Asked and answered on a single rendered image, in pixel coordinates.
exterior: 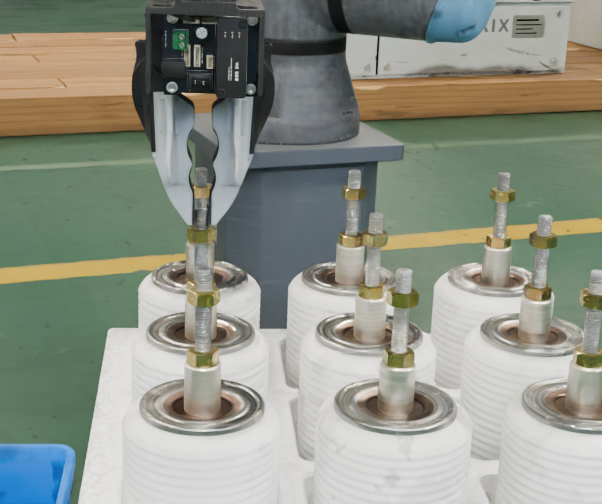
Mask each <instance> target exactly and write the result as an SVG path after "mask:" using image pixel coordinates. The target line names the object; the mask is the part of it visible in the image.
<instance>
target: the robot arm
mask: <svg viewBox="0 0 602 504"><path fill-rule="evenodd" d="M495 3H496V0H148V1H147V4H146V12H145V15H144V16H145V18H146V39H137V40H136V41H135V48H136V62H135V66H134V70H133V75H132V97H133V102H134V106H135V109H136V111H137V114H138V116H139V118H140V121H141V123H142V125H143V128H144V130H145V132H146V135H147V137H148V140H149V142H150V146H151V152H152V156H153V159H154V161H155V164H156V167H157V169H158V172H159V175H160V177H161V180H162V183H163V185H164V188H165V190H166V193H167V195H168V197H169V199H170V201H171V203H172V204H173V206H174V207H175V209H176V210H177V212H178V213H179V214H180V216H181V217H182V218H183V220H184V221H185V222H186V223H187V225H194V203H195V196H194V189H193V185H192V183H191V178H190V172H191V168H192V155H191V152H190V150H189V147H188V145H187V144H188V136H189V134H190V133H191V131H192V129H193V127H194V118H195V106H194V103H193V102H192V101H191V100H190V99H189V98H187V97H186V96H185V95H183V94H182V93H205V94H216V97H217V98H216V101H214V103H213V104H212V127H213V130H214V132H215V134H216V135H217V137H218V146H217V148H216V150H215V153H214V155H213V169H214V173H215V176H214V179H213V183H212V186H211V189H210V192H209V225H216V224H217V223H218V222H219V221H220V219H221V218H222V217H223V216H224V214H225V213H226V212H227V211H228V209H229V208H230V206H231V205H232V203H233V202H234V200H235V198H236V196H237V194H238V192H239V189H240V187H241V185H242V182H243V180H244V177H245V175H246V172H247V170H248V167H249V165H250V163H251V160H252V158H253V154H254V147H255V144H256V143H262V144H272V145H322V144H331V143H337V142H342V141H346V140H350V139H352V138H354V137H356V136H357V135H358V134H359V124H360V111H359V107H358V103H357V99H356V95H355V92H354V88H353V84H352V80H351V77H350V73H349V69H348V65H347V61H346V40H347V34H359V35H369V36H379V37H390V38H400V39H410V40H420V41H426V43H429V44H433V43H435V42H450V43H465V42H469V41H471V40H473V39H475V38H476V37H477V36H478V35H479V34H480V33H481V32H482V31H483V29H484V28H485V26H486V24H487V23H488V21H489V18H490V16H491V14H492V12H493V9H494V6H495Z"/></svg>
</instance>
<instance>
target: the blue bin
mask: <svg viewBox="0 0 602 504"><path fill-rule="evenodd" d="M75 469H76V454H75V451H74V450H73V449H72V448H71V447H69V446H66V445H63V444H0V504H70V493H71V488H72V483H73V478H74V474H75Z"/></svg>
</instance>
